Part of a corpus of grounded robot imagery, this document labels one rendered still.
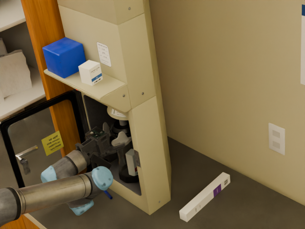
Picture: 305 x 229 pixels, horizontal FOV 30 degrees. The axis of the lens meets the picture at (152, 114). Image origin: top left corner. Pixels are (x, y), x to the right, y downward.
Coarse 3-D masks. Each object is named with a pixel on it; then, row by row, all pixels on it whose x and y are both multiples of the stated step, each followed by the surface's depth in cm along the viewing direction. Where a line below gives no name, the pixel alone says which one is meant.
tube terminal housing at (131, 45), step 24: (72, 24) 191; (96, 24) 180; (120, 24) 172; (144, 24) 179; (96, 48) 186; (120, 48) 176; (144, 48) 182; (120, 72) 182; (144, 72) 186; (144, 96) 189; (144, 120) 193; (144, 144) 197; (144, 168) 201; (168, 168) 220; (120, 192) 222; (144, 192) 207; (168, 192) 216
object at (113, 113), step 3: (108, 108) 205; (111, 108) 202; (108, 111) 204; (111, 111) 202; (114, 111) 201; (117, 111) 200; (111, 114) 202; (114, 114) 201; (117, 114) 200; (120, 114) 200; (123, 114) 199; (114, 117) 201; (117, 117) 201; (120, 117) 200; (123, 117) 200; (126, 117) 199
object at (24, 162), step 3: (24, 159) 206; (21, 162) 206; (24, 162) 205; (27, 162) 206; (24, 165) 205; (27, 165) 206; (24, 168) 206; (27, 168) 207; (27, 171) 207; (30, 171) 208
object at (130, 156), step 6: (114, 132) 206; (114, 138) 208; (132, 144) 208; (120, 150) 209; (126, 150) 208; (132, 150) 209; (120, 156) 211; (126, 156) 210; (132, 156) 210; (120, 162) 213; (126, 162) 211; (132, 162) 211; (120, 168) 215; (126, 168) 213; (132, 168) 213; (126, 174) 214; (132, 174) 214
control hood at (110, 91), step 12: (48, 72) 195; (72, 84) 186; (84, 84) 185; (96, 84) 184; (108, 84) 183; (120, 84) 182; (96, 96) 177; (108, 96) 178; (120, 96) 182; (120, 108) 184
